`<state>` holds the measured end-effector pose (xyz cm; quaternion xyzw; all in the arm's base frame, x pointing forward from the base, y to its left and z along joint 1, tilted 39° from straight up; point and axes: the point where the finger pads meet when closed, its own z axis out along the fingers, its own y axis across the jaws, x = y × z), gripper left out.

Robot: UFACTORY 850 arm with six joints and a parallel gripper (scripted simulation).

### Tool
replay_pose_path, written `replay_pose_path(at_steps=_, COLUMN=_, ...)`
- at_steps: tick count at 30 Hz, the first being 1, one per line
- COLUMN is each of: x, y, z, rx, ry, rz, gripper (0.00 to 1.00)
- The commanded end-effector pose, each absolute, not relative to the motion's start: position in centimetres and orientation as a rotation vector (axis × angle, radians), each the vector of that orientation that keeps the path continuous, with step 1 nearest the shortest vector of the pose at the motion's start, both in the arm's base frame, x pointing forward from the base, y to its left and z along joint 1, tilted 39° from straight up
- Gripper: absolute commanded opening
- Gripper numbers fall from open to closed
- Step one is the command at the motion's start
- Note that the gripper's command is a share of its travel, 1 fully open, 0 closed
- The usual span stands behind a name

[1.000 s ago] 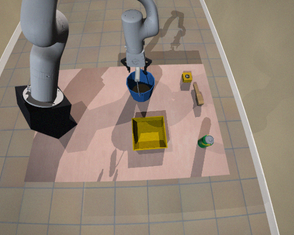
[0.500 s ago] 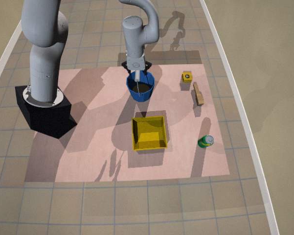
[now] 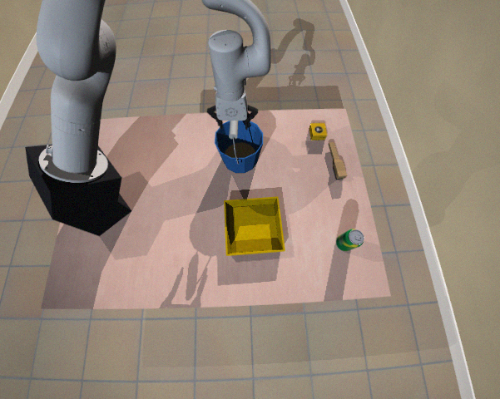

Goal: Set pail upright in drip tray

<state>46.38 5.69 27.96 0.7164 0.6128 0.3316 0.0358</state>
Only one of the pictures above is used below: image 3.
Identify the blue bucket with grey wire handle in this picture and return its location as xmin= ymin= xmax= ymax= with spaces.
xmin=215 ymin=121 xmax=263 ymax=173

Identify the green drink can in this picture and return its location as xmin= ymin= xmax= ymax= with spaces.
xmin=336 ymin=229 xmax=364 ymax=251

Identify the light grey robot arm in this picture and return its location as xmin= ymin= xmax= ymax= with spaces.
xmin=37 ymin=0 xmax=271 ymax=183

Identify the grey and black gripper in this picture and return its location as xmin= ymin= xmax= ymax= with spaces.
xmin=207 ymin=91 xmax=258 ymax=130

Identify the yellow square tray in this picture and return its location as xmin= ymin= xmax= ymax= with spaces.
xmin=224 ymin=196 xmax=285 ymax=256

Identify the tan wooden brush with black bristles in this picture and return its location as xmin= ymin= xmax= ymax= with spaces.
xmin=329 ymin=142 xmax=347 ymax=180

